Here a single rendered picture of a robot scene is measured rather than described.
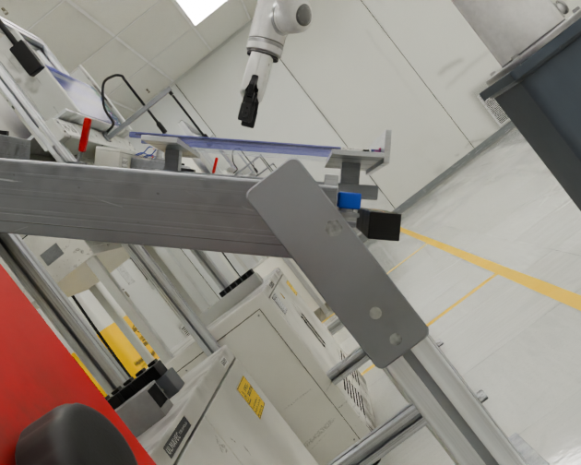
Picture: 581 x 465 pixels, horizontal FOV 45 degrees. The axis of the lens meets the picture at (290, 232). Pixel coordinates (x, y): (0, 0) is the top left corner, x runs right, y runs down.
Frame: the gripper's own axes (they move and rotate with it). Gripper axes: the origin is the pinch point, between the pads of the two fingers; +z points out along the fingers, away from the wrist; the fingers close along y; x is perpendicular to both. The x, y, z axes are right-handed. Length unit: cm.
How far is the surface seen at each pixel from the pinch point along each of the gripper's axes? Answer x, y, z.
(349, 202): 23, 70, 16
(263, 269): 0, -396, 63
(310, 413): 35, -40, 73
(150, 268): -20, -37, 43
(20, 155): -32, 43, 21
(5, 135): -32, 49, 18
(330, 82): 15, -696, -156
